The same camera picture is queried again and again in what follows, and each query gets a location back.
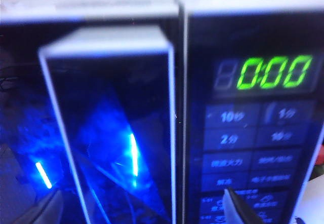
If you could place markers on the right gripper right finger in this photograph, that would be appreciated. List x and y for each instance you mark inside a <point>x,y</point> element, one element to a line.
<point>236,211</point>

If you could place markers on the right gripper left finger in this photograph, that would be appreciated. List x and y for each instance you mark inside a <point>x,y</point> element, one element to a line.
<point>43,212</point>

